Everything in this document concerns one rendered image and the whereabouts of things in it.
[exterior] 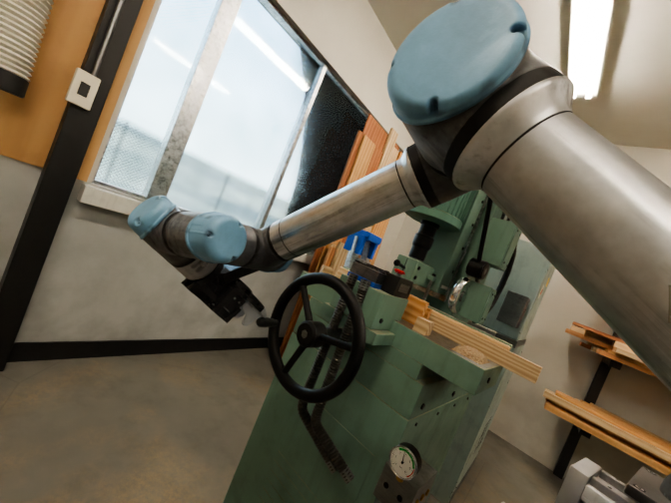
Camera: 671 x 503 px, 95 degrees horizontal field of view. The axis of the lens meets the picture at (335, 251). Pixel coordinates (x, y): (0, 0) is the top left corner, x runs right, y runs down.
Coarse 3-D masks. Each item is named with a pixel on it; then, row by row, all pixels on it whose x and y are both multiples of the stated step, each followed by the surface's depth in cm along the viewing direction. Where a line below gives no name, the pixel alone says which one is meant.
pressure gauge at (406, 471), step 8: (392, 448) 65; (400, 448) 64; (408, 448) 64; (392, 456) 65; (400, 456) 64; (408, 456) 63; (416, 456) 63; (392, 464) 64; (400, 464) 64; (408, 464) 63; (416, 464) 62; (400, 472) 63; (408, 472) 62; (416, 472) 62; (400, 480) 65
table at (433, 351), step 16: (304, 272) 102; (320, 288) 96; (400, 320) 81; (368, 336) 71; (384, 336) 73; (400, 336) 76; (416, 336) 74; (432, 336) 77; (416, 352) 73; (432, 352) 71; (448, 352) 69; (432, 368) 70; (448, 368) 68; (464, 368) 66; (480, 368) 64; (496, 368) 73; (464, 384) 65; (480, 384) 65
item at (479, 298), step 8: (472, 280) 99; (472, 288) 98; (480, 288) 97; (488, 288) 95; (472, 296) 98; (480, 296) 96; (488, 296) 95; (464, 304) 99; (472, 304) 97; (480, 304) 96; (488, 304) 97; (464, 312) 98; (472, 312) 97; (480, 312) 95; (472, 320) 96; (480, 320) 96
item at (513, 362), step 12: (444, 324) 86; (456, 336) 83; (468, 336) 81; (480, 348) 79; (492, 348) 77; (492, 360) 77; (504, 360) 75; (516, 360) 74; (528, 360) 73; (516, 372) 73; (528, 372) 72
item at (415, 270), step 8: (400, 256) 94; (408, 264) 92; (416, 264) 91; (424, 264) 94; (392, 272) 94; (408, 272) 91; (416, 272) 92; (424, 272) 96; (432, 272) 100; (416, 280) 94; (424, 280) 98
